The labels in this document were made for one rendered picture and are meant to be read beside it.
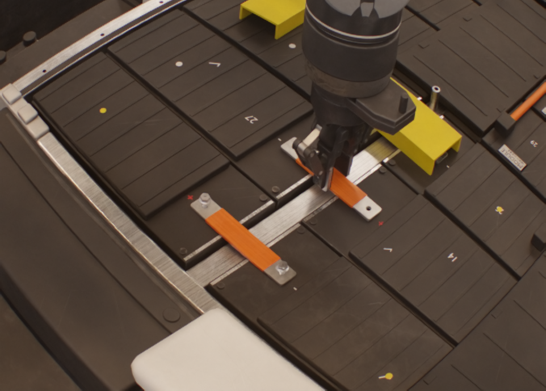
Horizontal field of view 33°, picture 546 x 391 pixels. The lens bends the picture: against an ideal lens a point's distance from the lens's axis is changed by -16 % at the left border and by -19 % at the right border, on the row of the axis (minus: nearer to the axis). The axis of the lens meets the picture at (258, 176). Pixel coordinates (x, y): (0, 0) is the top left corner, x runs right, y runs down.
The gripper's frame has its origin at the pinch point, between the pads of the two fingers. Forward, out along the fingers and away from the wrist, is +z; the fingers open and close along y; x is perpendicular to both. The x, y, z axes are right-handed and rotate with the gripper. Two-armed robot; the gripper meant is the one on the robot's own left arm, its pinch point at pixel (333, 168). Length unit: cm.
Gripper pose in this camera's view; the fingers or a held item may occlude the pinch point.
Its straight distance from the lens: 129.9
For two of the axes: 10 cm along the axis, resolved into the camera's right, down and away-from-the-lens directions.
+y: -7.3, 4.8, -4.9
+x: 6.8, 5.7, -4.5
